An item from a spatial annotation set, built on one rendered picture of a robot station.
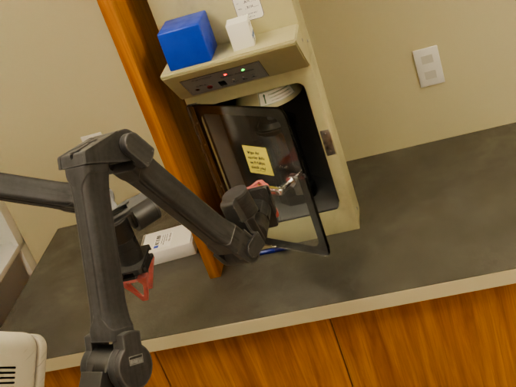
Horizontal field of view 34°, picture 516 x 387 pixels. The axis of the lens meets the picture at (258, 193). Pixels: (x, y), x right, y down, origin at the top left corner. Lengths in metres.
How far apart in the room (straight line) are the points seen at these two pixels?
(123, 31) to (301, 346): 0.85
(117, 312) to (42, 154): 1.33
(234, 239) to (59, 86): 1.08
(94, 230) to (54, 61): 1.20
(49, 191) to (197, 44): 0.45
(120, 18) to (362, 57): 0.79
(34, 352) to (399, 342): 0.91
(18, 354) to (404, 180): 1.25
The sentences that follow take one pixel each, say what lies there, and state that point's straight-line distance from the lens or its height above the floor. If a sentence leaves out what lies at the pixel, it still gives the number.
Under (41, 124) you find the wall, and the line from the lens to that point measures 2.67.
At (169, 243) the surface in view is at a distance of 2.33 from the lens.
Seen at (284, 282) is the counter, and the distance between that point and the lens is 2.05.
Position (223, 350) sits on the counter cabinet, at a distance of 2.08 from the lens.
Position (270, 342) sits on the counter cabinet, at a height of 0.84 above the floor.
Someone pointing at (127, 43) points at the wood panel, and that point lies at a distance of 1.92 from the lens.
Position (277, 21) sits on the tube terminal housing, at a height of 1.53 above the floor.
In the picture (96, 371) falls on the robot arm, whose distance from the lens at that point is 1.47.
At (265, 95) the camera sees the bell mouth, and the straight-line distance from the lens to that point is 2.03.
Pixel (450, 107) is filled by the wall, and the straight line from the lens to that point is 2.50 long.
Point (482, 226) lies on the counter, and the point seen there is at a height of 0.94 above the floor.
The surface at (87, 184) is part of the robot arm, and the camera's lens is 1.43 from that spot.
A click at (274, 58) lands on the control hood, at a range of 1.88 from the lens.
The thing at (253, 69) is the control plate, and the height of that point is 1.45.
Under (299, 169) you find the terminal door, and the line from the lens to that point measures 1.88.
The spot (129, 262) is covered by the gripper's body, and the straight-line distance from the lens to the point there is 1.86.
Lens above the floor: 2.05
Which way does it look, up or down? 26 degrees down
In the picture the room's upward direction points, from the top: 20 degrees counter-clockwise
